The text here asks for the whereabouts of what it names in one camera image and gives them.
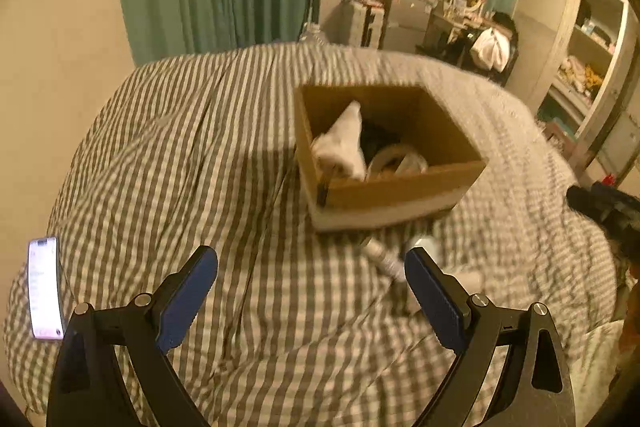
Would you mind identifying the grey checked blanket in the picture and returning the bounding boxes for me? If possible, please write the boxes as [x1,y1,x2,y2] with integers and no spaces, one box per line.
[4,42,621,427]

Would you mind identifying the cardboard box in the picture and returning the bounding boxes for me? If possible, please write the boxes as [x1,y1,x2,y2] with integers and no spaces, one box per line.
[294,84,488,234]

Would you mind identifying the dark dressing table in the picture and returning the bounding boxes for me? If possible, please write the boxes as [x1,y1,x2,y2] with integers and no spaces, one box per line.
[416,9,496,68]

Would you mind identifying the white shelf cabinet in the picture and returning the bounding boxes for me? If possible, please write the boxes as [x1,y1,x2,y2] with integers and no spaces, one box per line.
[525,0,640,172]

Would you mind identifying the clear water bottle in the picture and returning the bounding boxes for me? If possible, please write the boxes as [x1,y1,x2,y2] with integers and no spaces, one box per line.
[299,22,328,45]

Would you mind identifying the white tape roll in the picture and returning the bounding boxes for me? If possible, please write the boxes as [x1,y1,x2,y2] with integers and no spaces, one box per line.
[367,144,429,180]

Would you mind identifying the person's right forearm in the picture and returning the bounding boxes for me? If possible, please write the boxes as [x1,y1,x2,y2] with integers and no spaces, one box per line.
[617,267,640,360]

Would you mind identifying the white cloth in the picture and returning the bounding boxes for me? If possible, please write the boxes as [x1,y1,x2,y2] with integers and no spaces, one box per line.
[311,101,368,180]

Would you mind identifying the white garment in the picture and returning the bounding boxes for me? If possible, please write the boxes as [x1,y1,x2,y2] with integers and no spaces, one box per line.
[472,27,512,72]

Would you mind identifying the grey cabinet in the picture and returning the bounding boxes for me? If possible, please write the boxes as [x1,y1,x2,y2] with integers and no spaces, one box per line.
[320,0,393,50]

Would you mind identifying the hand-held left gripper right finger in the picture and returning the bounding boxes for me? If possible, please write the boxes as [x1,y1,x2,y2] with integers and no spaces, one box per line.
[403,247,576,427]

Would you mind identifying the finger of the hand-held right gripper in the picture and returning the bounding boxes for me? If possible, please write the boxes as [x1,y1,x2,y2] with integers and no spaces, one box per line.
[566,185,608,222]

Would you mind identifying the white tube bottle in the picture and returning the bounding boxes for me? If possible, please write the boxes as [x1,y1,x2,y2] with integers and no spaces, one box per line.
[363,241,407,285]

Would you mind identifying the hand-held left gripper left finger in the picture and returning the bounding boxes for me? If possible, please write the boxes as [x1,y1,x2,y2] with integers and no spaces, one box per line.
[46,245,219,427]

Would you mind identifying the smartphone with lit screen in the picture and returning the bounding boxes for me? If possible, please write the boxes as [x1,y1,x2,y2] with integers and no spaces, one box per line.
[27,236,66,341]

